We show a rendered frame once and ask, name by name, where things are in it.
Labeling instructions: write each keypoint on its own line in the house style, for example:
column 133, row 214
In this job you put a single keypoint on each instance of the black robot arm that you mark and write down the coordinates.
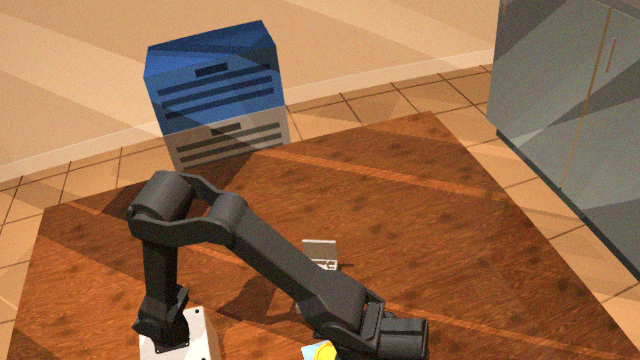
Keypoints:
column 330, row 301

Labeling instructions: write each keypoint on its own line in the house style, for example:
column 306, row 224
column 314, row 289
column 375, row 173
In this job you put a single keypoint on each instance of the light blue flat mat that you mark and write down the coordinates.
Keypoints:
column 309, row 351

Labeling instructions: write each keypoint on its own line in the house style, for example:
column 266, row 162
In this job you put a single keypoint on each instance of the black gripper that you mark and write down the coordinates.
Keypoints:
column 374, row 355

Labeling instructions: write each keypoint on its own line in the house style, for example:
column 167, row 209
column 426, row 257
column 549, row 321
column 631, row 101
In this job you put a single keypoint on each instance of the yellow round plate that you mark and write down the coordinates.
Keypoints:
column 325, row 352

